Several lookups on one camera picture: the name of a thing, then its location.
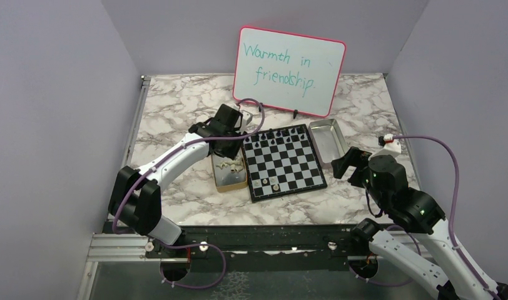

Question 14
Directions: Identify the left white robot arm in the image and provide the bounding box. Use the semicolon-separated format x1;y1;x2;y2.
108;104;252;257

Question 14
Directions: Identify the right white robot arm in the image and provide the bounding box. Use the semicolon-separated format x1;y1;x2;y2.
331;147;508;299

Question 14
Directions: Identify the gold tin with white pieces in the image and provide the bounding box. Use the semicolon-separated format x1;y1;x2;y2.
210;151;248;193

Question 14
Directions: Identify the empty silver metal tin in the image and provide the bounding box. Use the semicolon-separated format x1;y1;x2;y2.
308;119;349;169

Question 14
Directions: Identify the black and white chessboard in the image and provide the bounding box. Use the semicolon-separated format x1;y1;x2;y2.
241;124;327;203

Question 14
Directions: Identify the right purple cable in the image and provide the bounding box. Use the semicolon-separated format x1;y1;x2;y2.
348;134;501;300

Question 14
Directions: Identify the white board with pink frame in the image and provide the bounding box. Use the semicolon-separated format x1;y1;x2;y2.
232;26;347;118

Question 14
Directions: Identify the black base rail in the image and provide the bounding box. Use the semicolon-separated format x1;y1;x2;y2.
88;224;370;273

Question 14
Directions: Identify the aluminium frame rail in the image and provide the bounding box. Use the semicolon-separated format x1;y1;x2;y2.
78;75;188;300

